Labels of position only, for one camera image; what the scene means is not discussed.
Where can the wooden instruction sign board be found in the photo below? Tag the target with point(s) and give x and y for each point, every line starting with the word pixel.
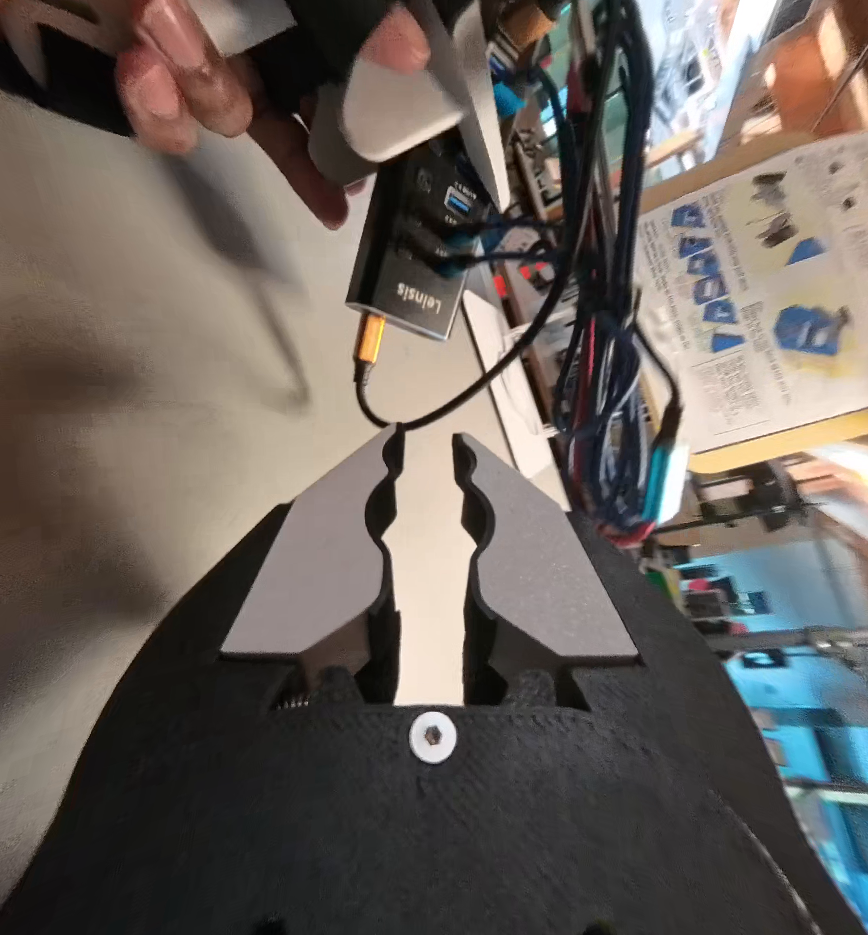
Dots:
pixel 770 307

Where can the metal pole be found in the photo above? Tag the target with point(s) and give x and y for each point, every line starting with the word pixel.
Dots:
pixel 770 641

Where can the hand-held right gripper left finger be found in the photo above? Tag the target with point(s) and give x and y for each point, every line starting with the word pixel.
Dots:
pixel 317 577

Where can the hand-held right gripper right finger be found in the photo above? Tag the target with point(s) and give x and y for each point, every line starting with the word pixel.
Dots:
pixel 558 584

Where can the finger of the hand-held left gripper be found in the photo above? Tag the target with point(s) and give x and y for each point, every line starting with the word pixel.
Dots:
pixel 474 87

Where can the long black usb hub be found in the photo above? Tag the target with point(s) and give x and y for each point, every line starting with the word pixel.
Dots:
pixel 405 292

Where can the person's left hand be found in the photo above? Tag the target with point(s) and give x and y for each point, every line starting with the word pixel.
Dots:
pixel 178 80

